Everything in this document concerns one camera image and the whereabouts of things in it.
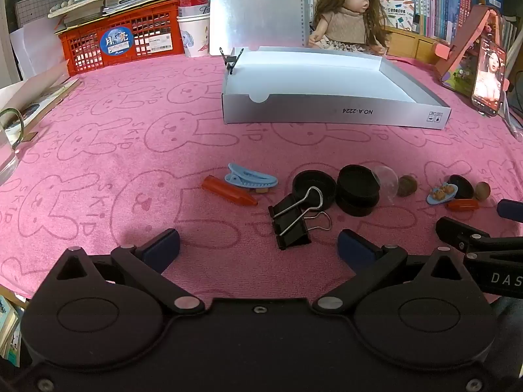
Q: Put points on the white paper cup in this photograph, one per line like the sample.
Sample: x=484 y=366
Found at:
x=196 y=32

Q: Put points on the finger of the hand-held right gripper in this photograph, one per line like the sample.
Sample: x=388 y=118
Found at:
x=461 y=232
x=510 y=209

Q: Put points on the white grid board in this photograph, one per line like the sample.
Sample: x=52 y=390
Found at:
x=36 y=6

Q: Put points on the colourful picture book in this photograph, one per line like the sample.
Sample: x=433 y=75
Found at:
x=8 y=326

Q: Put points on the pink bunny print blanket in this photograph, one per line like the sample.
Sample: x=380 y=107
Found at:
x=122 y=151

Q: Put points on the red hair clip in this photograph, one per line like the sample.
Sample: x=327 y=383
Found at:
x=461 y=205
x=224 y=190

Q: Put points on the white shallow cardboard box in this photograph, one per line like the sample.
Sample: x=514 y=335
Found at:
x=310 y=73

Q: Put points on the large black binder clip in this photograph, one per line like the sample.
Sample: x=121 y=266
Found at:
x=286 y=206
x=292 y=235

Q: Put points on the smartphone with lit screen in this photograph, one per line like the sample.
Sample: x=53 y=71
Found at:
x=488 y=77

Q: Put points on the pocket label printer box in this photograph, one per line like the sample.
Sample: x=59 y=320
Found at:
x=398 y=12

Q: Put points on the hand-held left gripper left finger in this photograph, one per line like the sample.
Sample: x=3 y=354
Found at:
x=163 y=249

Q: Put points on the plain blue hair clip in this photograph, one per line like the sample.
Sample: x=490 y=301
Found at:
x=249 y=177

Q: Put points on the white paper sheet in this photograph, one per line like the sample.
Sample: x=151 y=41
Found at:
x=32 y=49

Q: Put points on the open notebook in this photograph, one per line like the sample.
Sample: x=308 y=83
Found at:
x=36 y=102

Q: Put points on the small black binder clip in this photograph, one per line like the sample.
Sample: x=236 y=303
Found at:
x=231 y=61

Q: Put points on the clear glass mug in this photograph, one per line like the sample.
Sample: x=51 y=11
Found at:
x=6 y=147

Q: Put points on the black round lid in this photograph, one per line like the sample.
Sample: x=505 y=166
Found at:
x=355 y=208
x=304 y=183
x=463 y=186
x=357 y=179

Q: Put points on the wooden desk organiser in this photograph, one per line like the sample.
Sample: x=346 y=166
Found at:
x=425 y=47

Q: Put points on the translucent plastic clipboard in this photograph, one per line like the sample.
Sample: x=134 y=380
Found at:
x=253 y=8

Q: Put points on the brown haired baby doll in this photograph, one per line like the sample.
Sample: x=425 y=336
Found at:
x=347 y=24

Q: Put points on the pink cardboard phone stand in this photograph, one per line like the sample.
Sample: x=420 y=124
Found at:
x=470 y=32

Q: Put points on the red plastic crate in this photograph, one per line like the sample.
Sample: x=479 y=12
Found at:
x=81 y=49

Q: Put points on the clear glass dish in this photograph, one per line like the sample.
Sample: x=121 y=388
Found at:
x=388 y=181

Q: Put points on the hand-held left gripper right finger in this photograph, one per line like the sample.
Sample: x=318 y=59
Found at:
x=355 y=249

